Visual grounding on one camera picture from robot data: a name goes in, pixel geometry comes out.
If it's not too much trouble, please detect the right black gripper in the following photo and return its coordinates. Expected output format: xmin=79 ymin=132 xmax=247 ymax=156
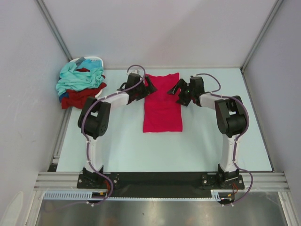
xmin=167 ymin=79 xmax=195 ymax=107

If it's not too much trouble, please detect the pink red t shirt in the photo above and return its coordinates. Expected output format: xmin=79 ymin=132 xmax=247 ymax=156
xmin=143 ymin=73 xmax=183 ymax=133

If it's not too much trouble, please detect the white laundry basket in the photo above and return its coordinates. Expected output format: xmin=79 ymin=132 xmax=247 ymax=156
xmin=70 ymin=56 xmax=104 ymax=99

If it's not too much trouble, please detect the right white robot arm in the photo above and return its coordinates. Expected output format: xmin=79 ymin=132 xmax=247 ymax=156
xmin=167 ymin=73 xmax=249 ymax=189

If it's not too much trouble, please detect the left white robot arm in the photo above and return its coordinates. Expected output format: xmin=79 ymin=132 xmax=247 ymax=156
xmin=77 ymin=69 xmax=157 ymax=188

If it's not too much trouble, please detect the dark red t shirt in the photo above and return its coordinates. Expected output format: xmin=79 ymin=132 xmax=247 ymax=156
xmin=61 ymin=76 xmax=107 ymax=109

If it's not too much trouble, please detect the teal t shirt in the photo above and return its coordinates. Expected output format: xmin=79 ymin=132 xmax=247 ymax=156
xmin=55 ymin=57 xmax=104 ymax=96

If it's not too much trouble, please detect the navy blue t shirt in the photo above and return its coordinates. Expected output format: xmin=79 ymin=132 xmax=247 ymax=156
xmin=59 ymin=92 xmax=69 ymax=103

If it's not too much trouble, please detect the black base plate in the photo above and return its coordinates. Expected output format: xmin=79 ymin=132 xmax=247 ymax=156
xmin=77 ymin=172 xmax=245 ymax=198

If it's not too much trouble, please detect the right slotted cable duct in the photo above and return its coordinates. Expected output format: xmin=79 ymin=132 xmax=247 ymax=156
xmin=211 ymin=189 xmax=235 ymax=201

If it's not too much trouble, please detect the slotted cable duct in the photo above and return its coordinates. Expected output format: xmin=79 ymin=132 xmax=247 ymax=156
xmin=211 ymin=189 xmax=235 ymax=201
xmin=44 ymin=191 xmax=107 ymax=201

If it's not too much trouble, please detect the right aluminium corner post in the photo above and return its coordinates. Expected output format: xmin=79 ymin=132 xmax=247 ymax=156
xmin=240 ymin=0 xmax=284 ymax=73

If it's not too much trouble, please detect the aluminium corner post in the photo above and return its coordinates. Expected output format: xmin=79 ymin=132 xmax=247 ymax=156
xmin=240 ymin=0 xmax=284 ymax=73
xmin=34 ymin=0 xmax=72 ymax=61

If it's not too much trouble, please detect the aluminium front rail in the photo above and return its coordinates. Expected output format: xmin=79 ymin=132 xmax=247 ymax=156
xmin=34 ymin=172 xmax=290 ymax=192

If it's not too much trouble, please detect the left aluminium corner post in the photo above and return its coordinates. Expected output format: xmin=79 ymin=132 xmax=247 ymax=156
xmin=34 ymin=0 xmax=72 ymax=61

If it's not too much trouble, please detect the left slotted cable duct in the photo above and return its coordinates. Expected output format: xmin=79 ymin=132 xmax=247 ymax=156
xmin=44 ymin=191 xmax=107 ymax=201

